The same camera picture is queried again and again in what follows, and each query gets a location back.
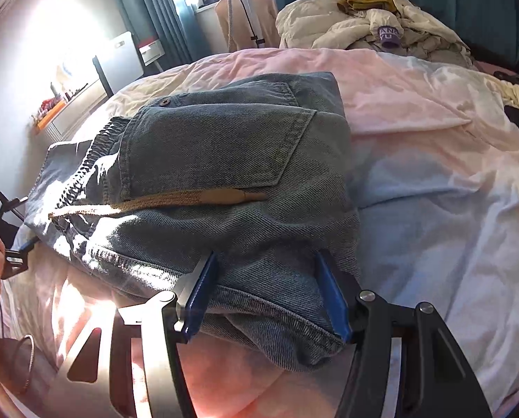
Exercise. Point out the pink and white blanket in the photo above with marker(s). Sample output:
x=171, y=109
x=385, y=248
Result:
x=438, y=183

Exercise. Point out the mustard yellow garment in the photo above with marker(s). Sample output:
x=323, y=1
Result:
x=368, y=0

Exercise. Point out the orange box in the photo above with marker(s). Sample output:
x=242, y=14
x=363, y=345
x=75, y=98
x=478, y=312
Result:
x=50, y=115

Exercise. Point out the pile of light clothes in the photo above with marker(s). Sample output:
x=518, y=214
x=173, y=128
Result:
x=311, y=21

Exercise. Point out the person's left forearm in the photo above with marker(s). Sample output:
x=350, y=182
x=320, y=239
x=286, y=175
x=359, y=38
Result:
x=5, y=357

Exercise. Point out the beige hanging garment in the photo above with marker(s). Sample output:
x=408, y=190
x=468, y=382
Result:
x=266, y=17

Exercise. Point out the white dressing table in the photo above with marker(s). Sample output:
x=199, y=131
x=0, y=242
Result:
x=76, y=109

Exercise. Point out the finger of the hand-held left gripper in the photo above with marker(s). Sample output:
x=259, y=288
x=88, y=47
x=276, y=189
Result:
x=18, y=261
x=2, y=203

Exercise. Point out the white bedside table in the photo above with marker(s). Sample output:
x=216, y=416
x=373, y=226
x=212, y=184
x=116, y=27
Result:
x=150, y=52

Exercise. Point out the grey-blue denim jeans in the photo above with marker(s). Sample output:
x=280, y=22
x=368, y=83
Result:
x=242, y=152

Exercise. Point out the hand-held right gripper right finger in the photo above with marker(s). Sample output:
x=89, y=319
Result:
x=333, y=300

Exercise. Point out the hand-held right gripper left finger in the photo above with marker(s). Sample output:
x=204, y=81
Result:
x=200, y=300

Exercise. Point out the narrow teal curtain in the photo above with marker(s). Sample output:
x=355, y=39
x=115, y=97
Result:
x=155, y=17

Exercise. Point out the group of cosmetic bottles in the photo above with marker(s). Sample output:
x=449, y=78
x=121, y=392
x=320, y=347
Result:
x=63, y=96

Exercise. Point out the garment steamer stand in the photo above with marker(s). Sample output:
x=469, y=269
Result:
x=246, y=4

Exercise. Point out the grey garment with purple print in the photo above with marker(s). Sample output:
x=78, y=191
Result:
x=420, y=39

